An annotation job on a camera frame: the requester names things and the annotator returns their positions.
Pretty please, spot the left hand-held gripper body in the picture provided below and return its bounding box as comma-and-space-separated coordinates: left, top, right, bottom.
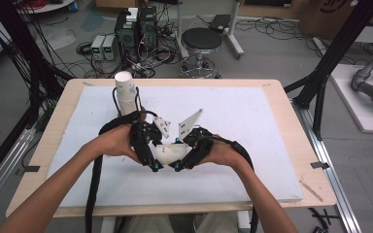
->
129, 116, 172, 153

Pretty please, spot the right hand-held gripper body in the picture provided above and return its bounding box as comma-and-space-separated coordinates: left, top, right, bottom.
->
178, 109, 215, 153

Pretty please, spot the single white paper cup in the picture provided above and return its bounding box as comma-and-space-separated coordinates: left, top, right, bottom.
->
154, 143, 192, 164

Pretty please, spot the stack of white paper cups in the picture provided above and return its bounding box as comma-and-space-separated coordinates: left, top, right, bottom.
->
114, 71, 140, 117

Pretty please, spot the black wire cup holder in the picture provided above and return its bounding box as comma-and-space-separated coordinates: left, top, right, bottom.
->
111, 85, 149, 122

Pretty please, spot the person's left hand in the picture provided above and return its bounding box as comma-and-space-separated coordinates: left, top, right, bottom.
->
101, 124, 142, 163

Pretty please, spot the person's right hand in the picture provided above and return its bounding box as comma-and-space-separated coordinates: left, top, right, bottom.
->
203, 135, 241, 169

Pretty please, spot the white foam board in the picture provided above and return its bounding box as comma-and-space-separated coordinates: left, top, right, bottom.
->
47, 85, 305, 209

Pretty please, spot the person's beige trouser leg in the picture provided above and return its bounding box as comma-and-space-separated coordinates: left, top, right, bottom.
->
122, 215, 176, 233
193, 212, 241, 233

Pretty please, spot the grey power supply unit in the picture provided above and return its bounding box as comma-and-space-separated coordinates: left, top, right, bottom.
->
102, 34, 118, 61
90, 34, 106, 61

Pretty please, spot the black computer tower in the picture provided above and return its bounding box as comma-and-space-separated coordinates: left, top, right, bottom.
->
115, 9, 140, 62
138, 5, 159, 50

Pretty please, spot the black round stool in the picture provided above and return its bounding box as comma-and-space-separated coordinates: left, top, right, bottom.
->
179, 27, 222, 80

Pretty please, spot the white metal stand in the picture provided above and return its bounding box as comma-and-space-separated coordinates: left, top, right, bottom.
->
174, 0, 246, 61

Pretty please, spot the thin wooden stick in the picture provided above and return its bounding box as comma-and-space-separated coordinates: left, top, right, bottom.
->
299, 180, 323, 203

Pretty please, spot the small white box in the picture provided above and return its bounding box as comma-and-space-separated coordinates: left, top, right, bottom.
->
125, 7, 139, 23

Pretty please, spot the white platform board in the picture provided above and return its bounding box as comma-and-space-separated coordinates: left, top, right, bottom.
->
329, 63, 373, 134

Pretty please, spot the brown cardboard box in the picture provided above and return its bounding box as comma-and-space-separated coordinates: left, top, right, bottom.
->
299, 0, 373, 40

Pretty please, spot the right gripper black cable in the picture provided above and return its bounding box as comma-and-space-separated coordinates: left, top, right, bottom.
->
203, 135, 260, 233

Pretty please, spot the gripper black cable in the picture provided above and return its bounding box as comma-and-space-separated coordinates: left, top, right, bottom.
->
203, 135, 260, 233
85, 111, 159, 233

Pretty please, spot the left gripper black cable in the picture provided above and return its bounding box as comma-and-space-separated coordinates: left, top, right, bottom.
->
85, 111, 159, 233

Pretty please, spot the tangle of floor cables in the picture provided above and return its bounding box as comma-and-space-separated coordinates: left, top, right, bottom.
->
76, 42, 180, 79

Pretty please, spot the aluminium rail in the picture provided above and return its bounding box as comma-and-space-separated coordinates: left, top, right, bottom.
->
0, 127, 37, 216
292, 100, 362, 233

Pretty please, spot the black metal frame post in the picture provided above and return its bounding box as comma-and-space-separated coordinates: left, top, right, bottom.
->
285, 0, 373, 140
0, 0, 66, 115

